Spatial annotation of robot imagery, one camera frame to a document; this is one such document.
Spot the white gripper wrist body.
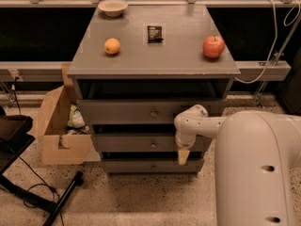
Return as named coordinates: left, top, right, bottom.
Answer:
left=175, top=131, right=196, bottom=149

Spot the grey bottom drawer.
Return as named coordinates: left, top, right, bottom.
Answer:
left=102, top=158, right=204, bottom=174

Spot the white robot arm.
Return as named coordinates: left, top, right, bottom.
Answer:
left=174, top=105, right=301, bottom=226

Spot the white green plush toy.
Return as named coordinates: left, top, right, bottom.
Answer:
left=67, top=105, right=89, bottom=135

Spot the grey drawer cabinet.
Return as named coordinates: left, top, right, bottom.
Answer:
left=68, top=5, right=240, bottom=162

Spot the beige bowl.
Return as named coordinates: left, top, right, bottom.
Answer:
left=98, top=0, right=128, bottom=17

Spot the orange fruit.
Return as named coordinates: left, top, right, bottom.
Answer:
left=104, top=38, right=120, bottom=56

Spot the grey drawer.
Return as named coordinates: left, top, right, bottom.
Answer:
left=102, top=158, right=204, bottom=174
left=77, top=99, right=227, bottom=125
left=90, top=133, right=214, bottom=153

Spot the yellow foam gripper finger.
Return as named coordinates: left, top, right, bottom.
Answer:
left=178, top=149, right=190, bottom=166

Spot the grey top drawer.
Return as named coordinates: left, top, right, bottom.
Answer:
left=77, top=99, right=227, bottom=125

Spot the red apple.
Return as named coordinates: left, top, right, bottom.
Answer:
left=202, top=35, right=225, bottom=58

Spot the dark snack packet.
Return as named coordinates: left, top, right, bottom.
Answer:
left=148, top=25, right=163, bottom=43

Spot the white cable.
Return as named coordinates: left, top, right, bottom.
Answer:
left=234, top=0, right=301, bottom=85

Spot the cardboard box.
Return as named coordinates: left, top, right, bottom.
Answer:
left=32, top=62, right=94, bottom=165

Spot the black floor cable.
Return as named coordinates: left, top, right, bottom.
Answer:
left=12, top=155, right=65, bottom=226

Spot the black stand with base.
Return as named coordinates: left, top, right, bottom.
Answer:
left=0, top=105, right=85, bottom=226

